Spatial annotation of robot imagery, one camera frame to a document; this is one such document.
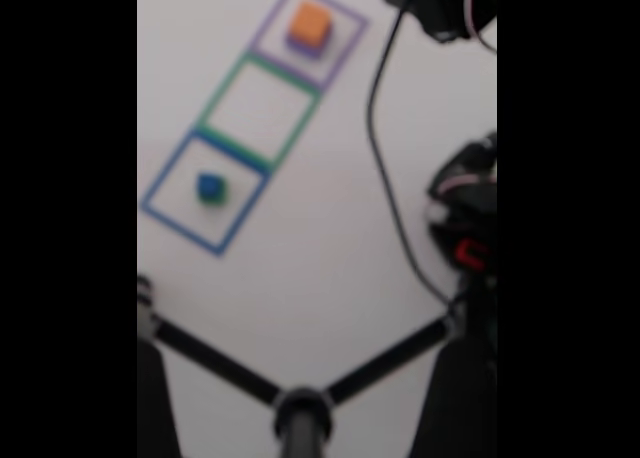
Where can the orange block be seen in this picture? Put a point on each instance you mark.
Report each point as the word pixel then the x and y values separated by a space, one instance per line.
pixel 310 23

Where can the small blue cube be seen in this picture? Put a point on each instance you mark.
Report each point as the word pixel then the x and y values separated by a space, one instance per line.
pixel 207 183

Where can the green cube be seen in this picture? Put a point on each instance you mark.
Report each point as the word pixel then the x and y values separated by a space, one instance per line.
pixel 216 199

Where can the purple block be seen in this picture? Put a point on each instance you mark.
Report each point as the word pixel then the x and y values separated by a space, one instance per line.
pixel 302 52

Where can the red table clamp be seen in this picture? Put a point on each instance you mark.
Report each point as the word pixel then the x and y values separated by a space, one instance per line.
pixel 460 253

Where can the purple square frame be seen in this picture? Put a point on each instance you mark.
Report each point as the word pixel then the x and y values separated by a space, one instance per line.
pixel 345 55

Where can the green square frame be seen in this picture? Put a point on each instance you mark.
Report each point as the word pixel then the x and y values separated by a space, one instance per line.
pixel 226 93

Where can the blue square frame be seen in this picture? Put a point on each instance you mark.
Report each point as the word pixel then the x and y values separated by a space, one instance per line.
pixel 173 170

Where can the black camera tripod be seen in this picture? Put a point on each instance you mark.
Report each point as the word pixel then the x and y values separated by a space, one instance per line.
pixel 302 418

